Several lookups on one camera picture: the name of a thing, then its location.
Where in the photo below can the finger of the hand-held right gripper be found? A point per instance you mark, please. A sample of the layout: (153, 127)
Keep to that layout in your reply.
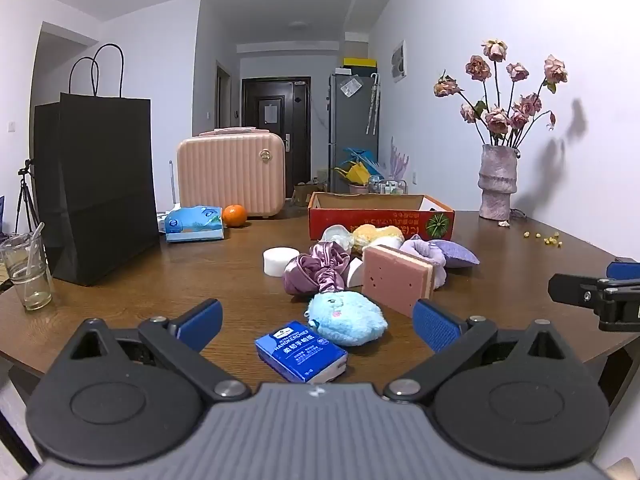
(625, 269)
(575, 289)

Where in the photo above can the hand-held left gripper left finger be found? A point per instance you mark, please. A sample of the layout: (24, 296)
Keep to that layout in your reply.
(202, 322)

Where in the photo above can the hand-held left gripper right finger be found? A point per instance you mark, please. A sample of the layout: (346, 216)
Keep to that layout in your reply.
(436, 327)

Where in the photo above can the pink sponge block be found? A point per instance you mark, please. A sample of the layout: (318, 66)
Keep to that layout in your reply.
(392, 280)

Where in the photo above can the light blue plush toy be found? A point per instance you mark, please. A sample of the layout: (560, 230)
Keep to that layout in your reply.
(350, 317)

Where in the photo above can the white round sponge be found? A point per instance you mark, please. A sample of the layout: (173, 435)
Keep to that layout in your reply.
(280, 261)

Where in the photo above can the blue handkerchief tissue pack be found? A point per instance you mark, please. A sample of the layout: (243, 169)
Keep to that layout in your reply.
(300, 352)

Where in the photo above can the red cardboard box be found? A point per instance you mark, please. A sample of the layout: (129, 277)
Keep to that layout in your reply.
(380, 222)

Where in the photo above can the purple satin hair bonnet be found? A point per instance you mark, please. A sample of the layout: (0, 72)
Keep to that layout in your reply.
(312, 270)

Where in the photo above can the blue soft tissue pack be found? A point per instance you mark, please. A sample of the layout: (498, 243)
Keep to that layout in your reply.
(192, 222)

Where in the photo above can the scattered yellow kernels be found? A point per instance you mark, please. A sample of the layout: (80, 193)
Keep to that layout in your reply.
(547, 240)

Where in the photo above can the white triangular sponge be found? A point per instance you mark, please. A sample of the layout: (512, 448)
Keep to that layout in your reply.
(354, 275)

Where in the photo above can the yellow and white plush sheep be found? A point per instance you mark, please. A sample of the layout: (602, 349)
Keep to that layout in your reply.
(380, 234)

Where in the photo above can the orange fruit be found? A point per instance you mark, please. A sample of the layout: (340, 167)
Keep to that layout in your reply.
(234, 215)

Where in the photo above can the pale purple ceramic vase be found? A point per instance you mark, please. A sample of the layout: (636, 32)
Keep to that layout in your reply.
(496, 185)

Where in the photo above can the crumpled clear plastic bag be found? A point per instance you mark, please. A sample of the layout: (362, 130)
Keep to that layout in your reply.
(336, 236)

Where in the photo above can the pink ribbed suitcase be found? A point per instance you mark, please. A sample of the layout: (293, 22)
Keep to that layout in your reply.
(230, 175)

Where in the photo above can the pink bucket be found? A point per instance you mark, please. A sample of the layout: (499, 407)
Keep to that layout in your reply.
(357, 188)

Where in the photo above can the brown cardboard box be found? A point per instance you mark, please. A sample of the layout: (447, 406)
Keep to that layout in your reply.
(305, 192)

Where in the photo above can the black paper shopping bag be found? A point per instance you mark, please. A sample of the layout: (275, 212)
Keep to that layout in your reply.
(100, 185)

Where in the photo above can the purple feather decoration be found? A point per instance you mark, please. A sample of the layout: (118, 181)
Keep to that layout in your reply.
(398, 160)

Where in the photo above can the clear glass cup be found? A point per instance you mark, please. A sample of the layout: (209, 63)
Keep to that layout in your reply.
(30, 285)

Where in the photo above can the clear drinking straw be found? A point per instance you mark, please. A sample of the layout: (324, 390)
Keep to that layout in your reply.
(34, 247)

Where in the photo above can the bunch of dried roses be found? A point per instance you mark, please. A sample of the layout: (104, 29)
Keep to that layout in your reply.
(497, 120)

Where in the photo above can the dark brown entrance door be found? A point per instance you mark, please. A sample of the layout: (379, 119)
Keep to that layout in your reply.
(272, 150)

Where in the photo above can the blue folding rack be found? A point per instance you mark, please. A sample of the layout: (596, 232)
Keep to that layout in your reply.
(362, 154)

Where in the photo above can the grey refrigerator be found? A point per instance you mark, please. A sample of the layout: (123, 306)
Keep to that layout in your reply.
(350, 130)

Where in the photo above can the white paper notice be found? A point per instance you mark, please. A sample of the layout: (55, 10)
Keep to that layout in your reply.
(270, 114)

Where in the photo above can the grey side door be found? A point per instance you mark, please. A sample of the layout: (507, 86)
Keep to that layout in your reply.
(223, 100)

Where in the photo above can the folded pale umbrella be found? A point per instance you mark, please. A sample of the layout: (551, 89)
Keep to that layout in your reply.
(372, 105)

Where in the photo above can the clear plastic pouch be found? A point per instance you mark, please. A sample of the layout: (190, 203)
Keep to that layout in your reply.
(350, 86)

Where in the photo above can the yellow flat box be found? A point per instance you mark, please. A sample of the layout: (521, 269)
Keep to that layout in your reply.
(360, 62)

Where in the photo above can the black camera tripod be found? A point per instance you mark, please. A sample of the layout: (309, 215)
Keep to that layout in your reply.
(25, 195)

